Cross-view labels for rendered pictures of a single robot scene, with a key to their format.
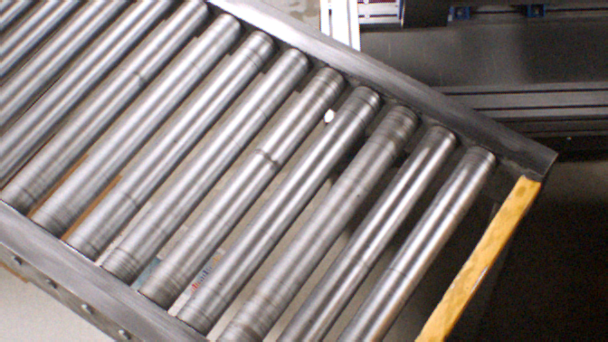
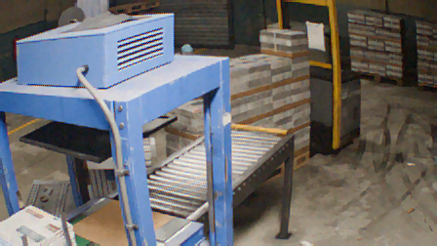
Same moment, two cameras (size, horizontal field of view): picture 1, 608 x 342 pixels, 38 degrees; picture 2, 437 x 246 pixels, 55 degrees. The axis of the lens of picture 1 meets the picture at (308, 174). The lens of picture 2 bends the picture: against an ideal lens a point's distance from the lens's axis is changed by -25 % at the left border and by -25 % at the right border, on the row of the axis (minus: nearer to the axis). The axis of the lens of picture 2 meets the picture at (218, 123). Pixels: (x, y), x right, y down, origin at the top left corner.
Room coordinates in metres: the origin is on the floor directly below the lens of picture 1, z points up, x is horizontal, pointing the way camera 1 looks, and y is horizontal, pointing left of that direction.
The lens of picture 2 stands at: (1.22, 3.22, 1.93)
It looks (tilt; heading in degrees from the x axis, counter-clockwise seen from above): 17 degrees down; 261
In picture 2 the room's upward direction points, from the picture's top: 2 degrees counter-clockwise
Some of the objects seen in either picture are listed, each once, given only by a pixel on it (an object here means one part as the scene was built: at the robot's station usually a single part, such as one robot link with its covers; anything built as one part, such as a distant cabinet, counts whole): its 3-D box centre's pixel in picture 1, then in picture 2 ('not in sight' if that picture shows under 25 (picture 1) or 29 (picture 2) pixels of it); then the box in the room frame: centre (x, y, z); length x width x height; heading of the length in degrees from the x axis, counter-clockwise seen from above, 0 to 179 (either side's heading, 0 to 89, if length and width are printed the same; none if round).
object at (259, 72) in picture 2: not in sight; (243, 75); (0.32, -1.19, 0.95); 0.38 x 0.29 x 0.23; 124
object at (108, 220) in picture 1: (177, 141); (224, 157); (0.72, 0.19, 0.77); 0.47 x 0.05 x 0.05; 144
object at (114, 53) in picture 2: not in sight; (86, 49); (1.43, 1.17, 1.65); 0.60 x 0.45 x 0.20; 144
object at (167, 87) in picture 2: not in sight; (87, 83); (1.43, 1.17, 1.50); 0.94 x 0.68 x 0.10; 144
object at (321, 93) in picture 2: not in sight; (329, 105); (-0.81, -2.01, 0.40); 0.69 x 0.55 x 0.80; 126
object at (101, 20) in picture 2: not in sight; (103, 18); (1.35, 1.23, 1.78); 0.32 x 0.28 x 0.05; 144
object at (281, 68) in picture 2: not in sight; (265, 70); (0.08, -1.36, 0.95); 0.38 x 0.29 x 0.23; 126
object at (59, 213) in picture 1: (144, 121); (218, 161); (0.76, 0.24, 0.77); 0.47 x 0.05 x 0.05; 144
